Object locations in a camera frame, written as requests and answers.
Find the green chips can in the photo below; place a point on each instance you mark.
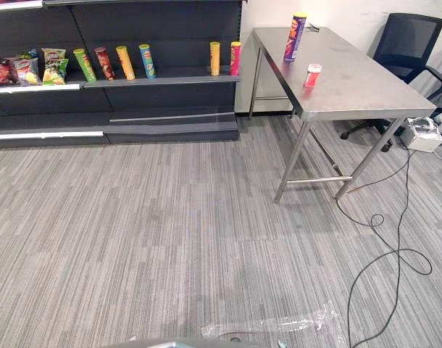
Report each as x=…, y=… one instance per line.
x=85, y=65

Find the grey red chips bag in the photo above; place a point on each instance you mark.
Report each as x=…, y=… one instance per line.
x=25, y=70

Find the yellow red chips bag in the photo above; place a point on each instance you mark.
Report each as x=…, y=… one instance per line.
x=53, y=54

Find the clear plastic tape strip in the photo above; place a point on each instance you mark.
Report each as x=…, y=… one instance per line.
x=271, y=324

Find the black mesh office chair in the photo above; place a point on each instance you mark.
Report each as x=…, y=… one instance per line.
x=405, y=50

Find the blue green chips bag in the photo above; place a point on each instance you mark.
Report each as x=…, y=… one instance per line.
x=28, y=55

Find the dark red chips can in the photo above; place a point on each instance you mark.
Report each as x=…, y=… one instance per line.
x=105, y=63

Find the white box device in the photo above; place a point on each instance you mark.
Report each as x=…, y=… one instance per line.
x=422, y=134

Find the purple chips can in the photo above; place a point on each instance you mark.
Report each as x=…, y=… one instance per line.
x=292, y=40

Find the yellow chips can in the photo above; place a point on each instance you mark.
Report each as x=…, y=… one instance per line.
x=214, y=58

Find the green yellow chips bag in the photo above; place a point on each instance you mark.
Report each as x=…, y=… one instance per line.
x=55, y=72

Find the red gum jar white lid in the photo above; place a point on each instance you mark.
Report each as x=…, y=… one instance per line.
x=311, y=76

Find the dark red chips bag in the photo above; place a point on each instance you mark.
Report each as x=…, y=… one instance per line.
x=0, y=72

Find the blue chips can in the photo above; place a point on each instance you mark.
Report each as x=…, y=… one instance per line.
x=148, y=61

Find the pink chips can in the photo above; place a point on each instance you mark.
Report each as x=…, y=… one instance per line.
x=235, y=58

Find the orange chips can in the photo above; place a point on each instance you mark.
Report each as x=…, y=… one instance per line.
x=125, y=63

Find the dark grey shop shelf unit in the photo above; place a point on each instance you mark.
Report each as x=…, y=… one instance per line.
x=108, y=72

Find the stainless steel table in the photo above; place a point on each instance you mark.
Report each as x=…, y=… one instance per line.
x=344, y=83

